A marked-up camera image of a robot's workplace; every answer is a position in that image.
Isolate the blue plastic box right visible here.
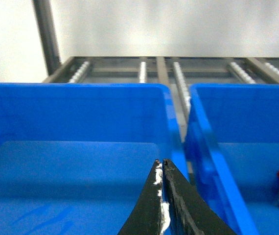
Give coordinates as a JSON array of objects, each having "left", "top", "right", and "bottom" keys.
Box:
[{"left": 185, "top": 84, "right": 279, "bottom": 235}]

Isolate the blue plastic box left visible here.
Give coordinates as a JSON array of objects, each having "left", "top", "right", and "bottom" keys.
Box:
[{"left": 0, "top": 83, "right": 188, "bottom": 235}]

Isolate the metal roller conveyor rack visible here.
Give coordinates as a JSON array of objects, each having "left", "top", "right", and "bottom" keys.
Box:
[{"left": 32, "top": 0, "right": 279, "bottom": 136}]

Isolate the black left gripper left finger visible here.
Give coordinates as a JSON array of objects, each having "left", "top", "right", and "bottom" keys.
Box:
[{"left": 118, "top": 160, "right": 170, "bottom": 235}]

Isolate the blue plastic box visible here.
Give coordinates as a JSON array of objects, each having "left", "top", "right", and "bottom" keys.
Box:
[
  {"left": 185, "top": 84, "right": 279, "bottom": 235},
  {"left": 0, "top": 83, "right": 188, "bottom": 235}
]

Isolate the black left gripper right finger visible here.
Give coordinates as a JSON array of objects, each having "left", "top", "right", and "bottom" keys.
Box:
[{"left": 163, "top": 159, "right": 235, "bottom": 235}]

